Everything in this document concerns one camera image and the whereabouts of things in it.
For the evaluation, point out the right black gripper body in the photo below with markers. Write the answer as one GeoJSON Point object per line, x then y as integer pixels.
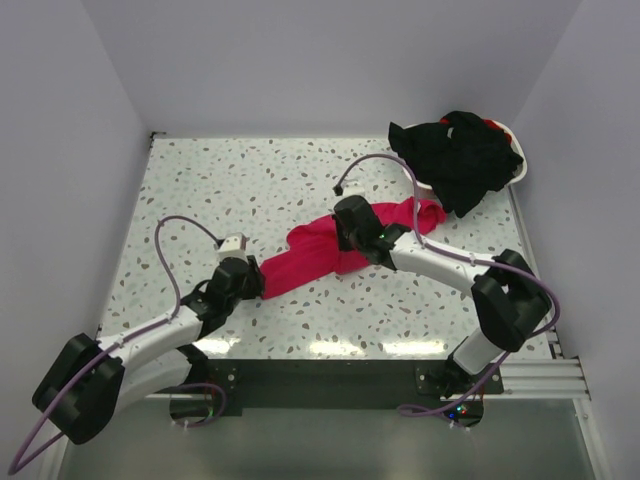
{"type": "Point", "coordinates": [347, 241]}

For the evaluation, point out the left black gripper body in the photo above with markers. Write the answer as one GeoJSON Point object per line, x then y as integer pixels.
{"type": "Point", "coordinates": [239, 296]}

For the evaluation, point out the pink t shirt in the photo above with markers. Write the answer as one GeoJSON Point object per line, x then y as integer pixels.
{"type": "Point", "coordinates": [313, 249]}

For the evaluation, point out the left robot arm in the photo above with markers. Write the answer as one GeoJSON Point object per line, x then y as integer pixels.
{"type": "Point", "coordinates": [90, 380]}

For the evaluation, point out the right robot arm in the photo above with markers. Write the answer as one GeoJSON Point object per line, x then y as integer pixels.
{"type": "Point", "coordinates": [510, 302]}

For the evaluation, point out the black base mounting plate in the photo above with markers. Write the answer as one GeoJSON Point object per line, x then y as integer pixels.
{"type": "Point", "coordinates": [229, 387]}

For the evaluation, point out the black t shirt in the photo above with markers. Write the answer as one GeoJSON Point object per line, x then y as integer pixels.
{"type": "Point", "coordinates": [462, 162]}

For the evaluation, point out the red garment in basket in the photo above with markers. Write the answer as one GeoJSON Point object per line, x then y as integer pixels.
{"type": "Point", "coordinates": [489, 123]}

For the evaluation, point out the white laundry basket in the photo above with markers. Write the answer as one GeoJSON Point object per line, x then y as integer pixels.
{"type": "Point", "coordinates": [426, 191]}

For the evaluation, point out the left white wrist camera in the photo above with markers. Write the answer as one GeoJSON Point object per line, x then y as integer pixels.
{"type": "Point", "coordinates": [233, 246]}

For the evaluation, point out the aluminium frame rail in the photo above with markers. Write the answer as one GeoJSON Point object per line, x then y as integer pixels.
{"type": "Point", "coordinates": [555, 379]}

